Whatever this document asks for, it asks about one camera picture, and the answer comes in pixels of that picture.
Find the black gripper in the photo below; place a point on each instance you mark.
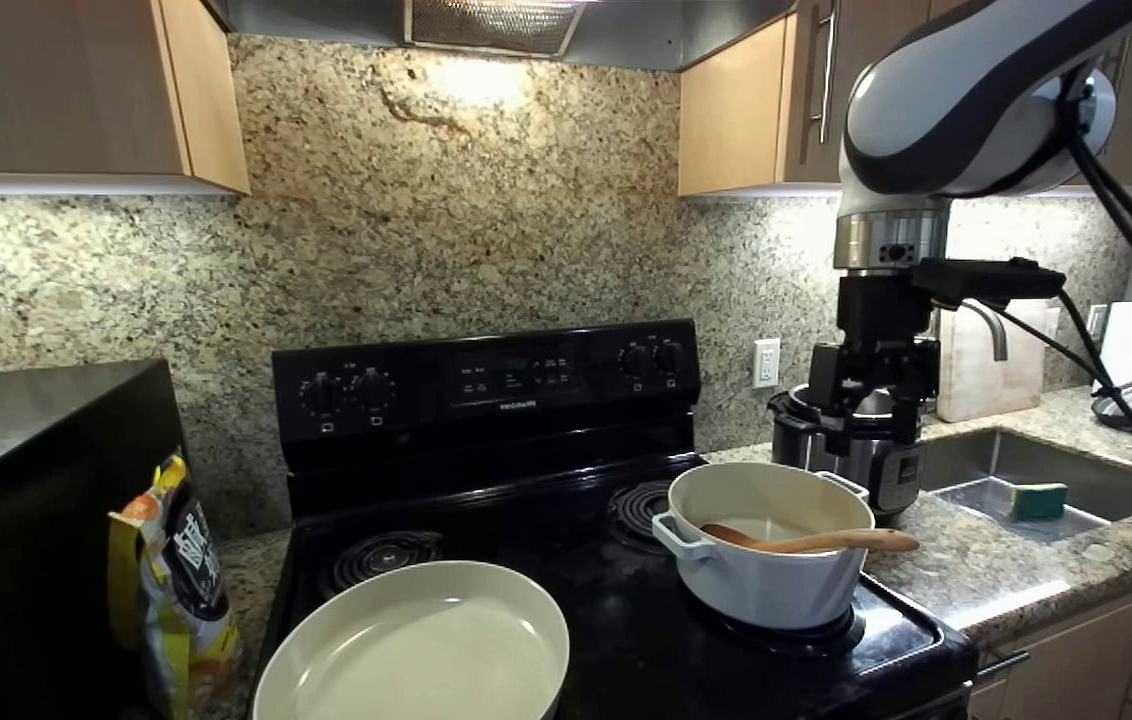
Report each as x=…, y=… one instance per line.
x=886, y=365

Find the wooden spoon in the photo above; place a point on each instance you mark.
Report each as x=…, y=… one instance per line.
x=820, y=540

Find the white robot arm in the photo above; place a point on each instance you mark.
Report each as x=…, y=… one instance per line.
x=895, y=232

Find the black electric stove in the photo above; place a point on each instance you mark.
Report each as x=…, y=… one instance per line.
x=551, y=454

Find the white cutting board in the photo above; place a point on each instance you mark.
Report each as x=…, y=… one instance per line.
x=974, y=381

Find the chrome faucet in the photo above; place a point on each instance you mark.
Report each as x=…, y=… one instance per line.
x=999, y=332

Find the green sponge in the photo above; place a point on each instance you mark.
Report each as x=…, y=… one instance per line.
x=1039, y=500

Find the upper wooden cabinet right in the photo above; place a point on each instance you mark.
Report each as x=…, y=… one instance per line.
x=965, y=107

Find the range hood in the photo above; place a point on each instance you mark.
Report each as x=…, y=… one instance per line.
x=617, y=33

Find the yellow black snack bag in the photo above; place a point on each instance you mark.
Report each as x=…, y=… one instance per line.
x=166, y=597

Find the upper wooden cabinet left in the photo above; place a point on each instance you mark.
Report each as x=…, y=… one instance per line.
x=117, y=97

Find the black microwave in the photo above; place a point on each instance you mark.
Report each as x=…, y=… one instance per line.
x=75, y=447

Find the white wall outlet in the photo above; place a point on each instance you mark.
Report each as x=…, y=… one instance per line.
x=764, y=362

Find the white pot with handles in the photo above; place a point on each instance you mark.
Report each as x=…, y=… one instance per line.
x=770, y=500

